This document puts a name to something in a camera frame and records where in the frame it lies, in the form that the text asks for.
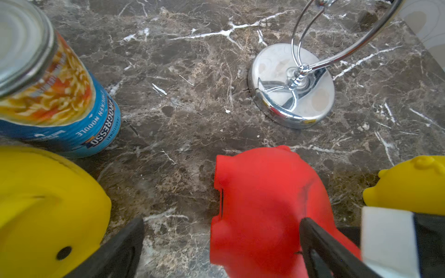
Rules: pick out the chrome mug tree stand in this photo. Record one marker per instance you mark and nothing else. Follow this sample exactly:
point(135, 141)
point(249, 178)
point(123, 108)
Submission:
point(291, 86)

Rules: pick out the red piggy bank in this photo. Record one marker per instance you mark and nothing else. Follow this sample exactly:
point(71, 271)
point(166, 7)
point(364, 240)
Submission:
point(264, 195)

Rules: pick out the yellow piggy bank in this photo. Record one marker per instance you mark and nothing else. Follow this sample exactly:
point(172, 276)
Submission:
point(54, 215)
point(416, 185)

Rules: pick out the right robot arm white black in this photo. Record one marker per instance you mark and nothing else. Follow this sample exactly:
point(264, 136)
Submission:
point(399, 243)

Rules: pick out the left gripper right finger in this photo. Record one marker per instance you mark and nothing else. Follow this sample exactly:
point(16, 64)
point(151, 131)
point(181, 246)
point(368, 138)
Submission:
point(325, 257)

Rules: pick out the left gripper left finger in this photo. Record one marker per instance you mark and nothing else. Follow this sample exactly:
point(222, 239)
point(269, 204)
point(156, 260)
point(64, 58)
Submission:
point(117, 258)

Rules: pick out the soup can blue label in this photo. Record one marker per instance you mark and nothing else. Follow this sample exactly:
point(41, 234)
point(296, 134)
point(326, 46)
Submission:
point(48, 97)

